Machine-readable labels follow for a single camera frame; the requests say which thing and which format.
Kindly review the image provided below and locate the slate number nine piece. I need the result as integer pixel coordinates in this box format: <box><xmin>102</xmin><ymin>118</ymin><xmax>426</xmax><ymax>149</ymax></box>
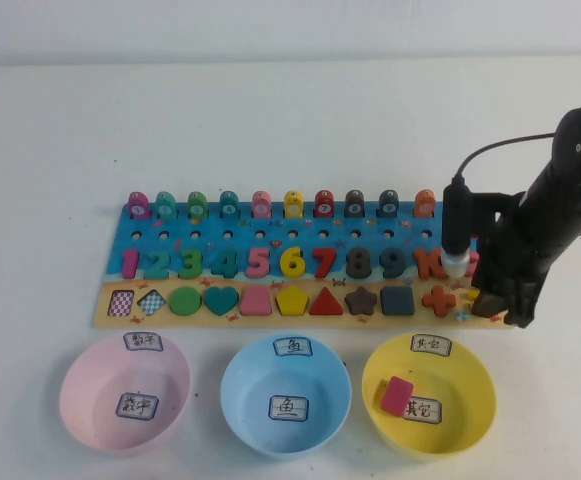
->
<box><xmin>379</xmin><ymin>248</ymin><xmax>407</xmax><ymax>281</ymax></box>

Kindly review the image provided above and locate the paper label inside pink bowl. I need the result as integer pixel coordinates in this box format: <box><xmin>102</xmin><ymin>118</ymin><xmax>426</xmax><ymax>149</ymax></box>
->
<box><xmin>115</xmin><ymin>392</ymin><xmax>160</xmax><ymax>422</ymax></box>

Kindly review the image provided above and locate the paper label inside yellow bowl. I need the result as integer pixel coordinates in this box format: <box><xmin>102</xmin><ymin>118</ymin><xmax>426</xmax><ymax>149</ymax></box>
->
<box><xmin>402</xmin><ymin>397</ymin><xmax>443</xmax><ymax>425</ymax></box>

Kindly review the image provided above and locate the yellow pentagon piece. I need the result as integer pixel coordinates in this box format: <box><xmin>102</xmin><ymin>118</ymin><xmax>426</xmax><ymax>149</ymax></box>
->
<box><xmin>275</xmin><ymin>287</ymin><xmax>311</xmax><ymax>319</ymax></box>

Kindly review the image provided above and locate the yellow fish peg six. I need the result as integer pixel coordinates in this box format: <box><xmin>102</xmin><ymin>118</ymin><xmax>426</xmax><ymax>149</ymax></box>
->
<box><xmin>283</xmin><ymin>191</ymin><xmax>305</xmax><ymax>220</ymax></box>

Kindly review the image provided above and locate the orange number ten piece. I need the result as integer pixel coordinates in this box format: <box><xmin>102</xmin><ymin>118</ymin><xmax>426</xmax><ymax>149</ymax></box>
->
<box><xmin>413</xmin><ymin>248</ymin><xmax>447</xmax><ymax>281</ymax></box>

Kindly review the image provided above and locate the blue plastic bowl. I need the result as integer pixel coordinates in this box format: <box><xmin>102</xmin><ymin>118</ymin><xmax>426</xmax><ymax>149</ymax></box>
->
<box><xmin>219</xmin><ymin>333</ymin><xmax>352</xmax><ymax>459</ymax></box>

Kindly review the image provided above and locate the paper label inside blue bowl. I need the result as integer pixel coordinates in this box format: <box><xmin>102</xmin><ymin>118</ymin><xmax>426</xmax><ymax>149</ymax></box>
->
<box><xmin>268</xmin><ymin>394</ymin><xmax>311</xmax><ymax>424</ymax></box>

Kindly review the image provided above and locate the pink number five piece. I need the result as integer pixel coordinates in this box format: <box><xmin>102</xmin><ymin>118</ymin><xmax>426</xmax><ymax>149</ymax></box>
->
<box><xmin>244</xmin><ymin>248</ymin><xmax>272</xmax><ymax>281</ymax></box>

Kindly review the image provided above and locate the yellow plastic bowl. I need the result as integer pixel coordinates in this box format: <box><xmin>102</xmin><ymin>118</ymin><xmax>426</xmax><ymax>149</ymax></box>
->
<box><xmin>361</xmin><ymin>333</ymin><xmax>498</xmax><ymax>460</ymax></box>

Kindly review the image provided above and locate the orange plus sign piece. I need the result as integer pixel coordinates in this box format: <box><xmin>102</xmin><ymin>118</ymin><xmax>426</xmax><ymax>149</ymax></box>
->
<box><xmin>420</xmin><ymin>287</ymin><xmax>457</xmax><ymax>319</ymax></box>

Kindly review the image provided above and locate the brown fish peg eight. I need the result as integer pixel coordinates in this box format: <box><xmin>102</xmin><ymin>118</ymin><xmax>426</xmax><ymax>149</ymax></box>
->
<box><xmin>343</xmin><ymin>190</ymin><xmax>366</xmax><ymax>220</ymax></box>

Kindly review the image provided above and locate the mint fish peg two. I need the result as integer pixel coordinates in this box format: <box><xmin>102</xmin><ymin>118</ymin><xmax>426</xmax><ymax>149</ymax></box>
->
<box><xmin>154</xmin><ymin>191</ymin><xmax>178</xmax><ymax>221</ymax></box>

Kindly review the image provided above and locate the green fish peg three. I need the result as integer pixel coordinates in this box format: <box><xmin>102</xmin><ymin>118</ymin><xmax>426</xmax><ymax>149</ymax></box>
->
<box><xmin>186</xmin><ymin>191</ymin><xmax>209</xmax><ymax>221</ymax></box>

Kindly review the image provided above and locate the paper label on pink rim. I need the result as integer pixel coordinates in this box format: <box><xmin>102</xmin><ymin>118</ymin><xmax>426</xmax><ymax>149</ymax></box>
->
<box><xmin>122</xmin><ymin>332</ymin><xmax>164</xmax><ymax>354</ymax></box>

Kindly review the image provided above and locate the pink trapezoid piece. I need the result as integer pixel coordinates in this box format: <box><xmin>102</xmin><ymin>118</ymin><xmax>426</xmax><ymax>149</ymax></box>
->
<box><xmin>238</xmin><ymin>288</ymin><xmax>272</xmax><ymax>318</ymax></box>

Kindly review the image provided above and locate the paper label on yellow rim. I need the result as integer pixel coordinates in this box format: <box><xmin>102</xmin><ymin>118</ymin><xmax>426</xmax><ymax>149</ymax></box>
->
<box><xmin>410</xmin><ymin>333</ymin><xmax>453</xmax><ymax>357</ymax></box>

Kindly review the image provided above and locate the red number seven piece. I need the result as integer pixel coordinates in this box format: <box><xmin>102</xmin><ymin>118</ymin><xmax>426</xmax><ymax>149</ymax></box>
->
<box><xmin>310</xmin><ymin>248</ymin><xmax>340</xmax><ymax>280</ymax></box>

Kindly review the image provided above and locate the pink plastic bowl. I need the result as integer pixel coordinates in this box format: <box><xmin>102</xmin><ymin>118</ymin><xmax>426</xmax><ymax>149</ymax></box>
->
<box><xmin>58</xmin><ymin>332</ymin><xmax>192</xmax><ymax>454</ymax></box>

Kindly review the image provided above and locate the teal number four piece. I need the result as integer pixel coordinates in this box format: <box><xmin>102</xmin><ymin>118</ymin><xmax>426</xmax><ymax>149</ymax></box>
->
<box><xmin>209</xmin><ymin>248</ymin><xmax>239</xmax><ymax>280</ymax></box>

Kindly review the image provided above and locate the black cylindrical wrist camera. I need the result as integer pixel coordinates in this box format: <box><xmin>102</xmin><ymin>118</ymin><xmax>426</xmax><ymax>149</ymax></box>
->
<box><xmin>442</xmin><ymin>177</ymin><xmax>473</xmax><ymax>279</ymax></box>

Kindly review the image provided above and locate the brown number eight piece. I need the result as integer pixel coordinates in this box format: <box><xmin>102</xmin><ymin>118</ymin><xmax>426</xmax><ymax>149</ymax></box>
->
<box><xmin>344</xmin><ymin>248</ymin><xmax>373</xmax><ymax>280</ymax></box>

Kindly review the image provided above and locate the teal heart piece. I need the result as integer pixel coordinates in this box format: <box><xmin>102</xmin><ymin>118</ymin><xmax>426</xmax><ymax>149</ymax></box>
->
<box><xmin>202</xmin><ymin>287</ymin><xmax>240</xmax><ymax>318</ymax></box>

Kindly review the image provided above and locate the pink rectangle puzzle piece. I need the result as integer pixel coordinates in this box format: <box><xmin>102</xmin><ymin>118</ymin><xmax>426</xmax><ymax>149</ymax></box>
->
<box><xmin>379</xmin><ymin>375</ymin><xmax>416</xmax><ymax>416</ymax></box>

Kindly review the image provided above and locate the slate square piece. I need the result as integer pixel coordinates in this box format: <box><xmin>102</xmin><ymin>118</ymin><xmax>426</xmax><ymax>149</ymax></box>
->
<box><xmin>379</xmin><ymin>288</ymin><xmax>415</xmax><ymax>319</ymax></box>

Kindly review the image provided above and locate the teal fish peg four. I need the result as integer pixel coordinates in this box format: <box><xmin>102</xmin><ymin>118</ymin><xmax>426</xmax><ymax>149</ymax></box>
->
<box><xmin>218</xmin><ymin>191</ymin><xmax>241</xmax><ymax>220</ymax></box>

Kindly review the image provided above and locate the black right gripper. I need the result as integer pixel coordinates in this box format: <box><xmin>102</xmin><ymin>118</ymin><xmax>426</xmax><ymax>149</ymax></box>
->
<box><xmin>471</xmin><ymin>209</ymin><xmax>559</xmax><ymax>329</ymax></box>

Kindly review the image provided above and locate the colourful wooden puzzle board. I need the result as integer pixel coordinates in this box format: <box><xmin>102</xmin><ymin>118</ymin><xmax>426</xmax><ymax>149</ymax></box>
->
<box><xmin>91</xmin><ymin>202</ymin><xmax>517</xmax><ymax>332</ymax></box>

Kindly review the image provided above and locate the yellow number six piece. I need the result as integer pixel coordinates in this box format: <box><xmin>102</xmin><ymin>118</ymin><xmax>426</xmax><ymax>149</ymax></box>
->
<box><xmin>278</xmin><ymin>247</ymin><xmax>307</xmax><ymax>280</ymax></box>

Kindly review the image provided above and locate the red fish peg seven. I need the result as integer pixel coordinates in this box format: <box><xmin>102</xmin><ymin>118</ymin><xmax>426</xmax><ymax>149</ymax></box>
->
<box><xmin>313</xmin><ymin>191</ymin><xmax>336</xmax><ymax>220</ymax></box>

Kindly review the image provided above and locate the green number three piece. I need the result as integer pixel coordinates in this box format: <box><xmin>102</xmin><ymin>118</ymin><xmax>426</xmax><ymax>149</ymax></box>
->
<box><xmin>177</xmin><ymin>248</ymin><xmax>204</xmax><ymax>281</ymax></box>

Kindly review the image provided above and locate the green circle piece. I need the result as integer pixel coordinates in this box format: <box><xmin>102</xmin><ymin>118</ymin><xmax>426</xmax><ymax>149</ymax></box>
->
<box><xmin>167</xmin><ymin>287</ymin><xmax>203</xmax><ymax>318</ymax></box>

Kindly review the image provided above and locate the magenta fish peg one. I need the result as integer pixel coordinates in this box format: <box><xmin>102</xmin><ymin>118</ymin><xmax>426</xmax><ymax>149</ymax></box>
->
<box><xmin>127</xmin><ymin>191</ymin><xmax>151</xmax><ymax>221</ymax></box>

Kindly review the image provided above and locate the mint number two piece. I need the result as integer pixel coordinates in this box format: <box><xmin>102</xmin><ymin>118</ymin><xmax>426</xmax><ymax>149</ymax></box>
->
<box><xmin>143</xmin><ymin>248</ymin><xmax>171</xmax><ymax>281</ymax></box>

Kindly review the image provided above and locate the brown star piece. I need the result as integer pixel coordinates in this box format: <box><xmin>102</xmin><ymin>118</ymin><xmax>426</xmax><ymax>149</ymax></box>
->
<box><xmin>343</xmin><ymin>287</ymin><xmax>378</xmax><ymax>319</ymax></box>

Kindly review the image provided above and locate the orange fish peg ten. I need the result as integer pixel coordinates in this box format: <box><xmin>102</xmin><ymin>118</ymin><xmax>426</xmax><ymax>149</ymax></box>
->
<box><xmin>413</xmin><ymin>190</ymin><xmax>444</xmax><ymax>220</ymax></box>

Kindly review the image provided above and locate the paper label on blue rim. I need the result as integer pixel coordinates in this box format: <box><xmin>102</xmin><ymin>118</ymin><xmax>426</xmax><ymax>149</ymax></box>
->
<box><xmin>272</xmin><ymin>336</ymin><xmax>314</xmax><ymax>358</ymax></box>

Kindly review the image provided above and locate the pink fish peg five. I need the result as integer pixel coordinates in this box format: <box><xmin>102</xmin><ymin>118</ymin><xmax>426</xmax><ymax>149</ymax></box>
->
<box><xmin>250</xmin><ymin>191</ymin><xmax>273</xmax><ymax>220</ymax></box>

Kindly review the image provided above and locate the thin black camera cable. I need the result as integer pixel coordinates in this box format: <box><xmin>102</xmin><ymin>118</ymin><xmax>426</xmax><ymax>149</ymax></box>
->
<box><xmin>452</xmin><ymin>131</ymin><xmax>557</xmax><ymax>181</ymax></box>

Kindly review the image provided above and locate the red triangle piece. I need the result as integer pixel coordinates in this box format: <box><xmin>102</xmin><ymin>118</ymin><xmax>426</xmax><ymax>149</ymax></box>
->
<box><xmin>307</xmin><ymin>288</ymin><xmax>345</xmax><ymax>319</ymax></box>

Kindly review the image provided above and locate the magenta number one piece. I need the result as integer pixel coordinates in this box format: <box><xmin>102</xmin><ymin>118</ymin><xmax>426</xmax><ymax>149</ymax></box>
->
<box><xmin>120</xmin><ymin>248</ymin><xmax>139</xmax><ymax>280</ymax></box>

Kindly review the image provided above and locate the slate fish peg nine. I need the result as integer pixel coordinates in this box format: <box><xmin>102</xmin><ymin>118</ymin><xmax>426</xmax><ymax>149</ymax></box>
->
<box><xmin>378</xmin><ymin>190</ymin><xmax>401</xmax><ymax>220</ymax></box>

